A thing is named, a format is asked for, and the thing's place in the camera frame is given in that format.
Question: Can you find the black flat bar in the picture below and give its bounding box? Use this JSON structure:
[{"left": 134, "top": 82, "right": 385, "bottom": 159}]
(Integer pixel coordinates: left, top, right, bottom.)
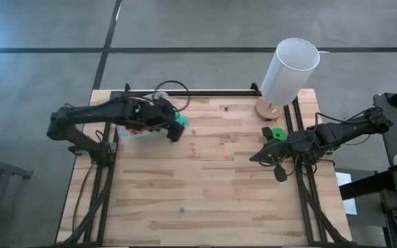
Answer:
[{"left": 338, "top": 165, "right": 397, "bottom": 201}]

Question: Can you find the white cylinder table lamp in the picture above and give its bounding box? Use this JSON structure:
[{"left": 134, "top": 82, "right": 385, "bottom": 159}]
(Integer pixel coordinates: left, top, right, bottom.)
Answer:
[{"left": 254, "top": 37, "right": 321, "bottom": 122}]

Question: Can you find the clear plastic box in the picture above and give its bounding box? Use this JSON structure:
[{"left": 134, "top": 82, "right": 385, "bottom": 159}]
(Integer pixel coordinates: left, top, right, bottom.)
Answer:
[{"left": 115, "top": 90, "right": 177, "bottom": 141}]

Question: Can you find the dark side table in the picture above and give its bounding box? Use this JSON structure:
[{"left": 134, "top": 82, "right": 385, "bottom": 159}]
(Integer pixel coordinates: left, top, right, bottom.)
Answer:
[{"left": 372, "top": 92, "right": 397, "bottom": 211}]

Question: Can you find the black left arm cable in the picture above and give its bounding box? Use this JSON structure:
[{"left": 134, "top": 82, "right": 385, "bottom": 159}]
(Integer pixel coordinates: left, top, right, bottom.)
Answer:
[{"left": 152, "top": 80, "right": 192, "bottom": 113}]

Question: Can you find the white paper sheet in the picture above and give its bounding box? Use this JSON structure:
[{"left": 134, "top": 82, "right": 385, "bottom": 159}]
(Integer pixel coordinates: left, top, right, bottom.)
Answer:
[{"left": 334, "top": 171, "right": 358, "bottom": 216}]

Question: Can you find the large teal foam die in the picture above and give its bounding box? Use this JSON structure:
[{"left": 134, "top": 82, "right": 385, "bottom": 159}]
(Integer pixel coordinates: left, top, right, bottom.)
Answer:
[{"left": 174, "top": 112, "right": 190, "bottom": 129}]

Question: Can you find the black metal stand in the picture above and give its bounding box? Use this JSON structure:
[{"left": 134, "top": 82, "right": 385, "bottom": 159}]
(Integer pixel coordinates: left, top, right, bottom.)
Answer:
[{"left": 0, "top": 147, "right": 34, "bottom": 248}]

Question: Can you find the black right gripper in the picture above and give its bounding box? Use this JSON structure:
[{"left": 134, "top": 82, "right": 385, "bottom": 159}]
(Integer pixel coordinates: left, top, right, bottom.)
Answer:
[{"left": 250, "top": 126, "right": 318, "bottom": 183}]

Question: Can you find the large green foam die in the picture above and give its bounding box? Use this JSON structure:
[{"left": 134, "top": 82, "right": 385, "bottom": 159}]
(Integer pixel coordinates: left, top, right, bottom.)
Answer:
[{"left": 265, "top": 126, "right": 288, "bottom": 142}]

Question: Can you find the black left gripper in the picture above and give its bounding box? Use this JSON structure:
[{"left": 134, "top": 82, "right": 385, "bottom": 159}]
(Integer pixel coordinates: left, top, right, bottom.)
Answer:
[{"left": 132, "top": 98, "right": 185, "bottom": 143}]

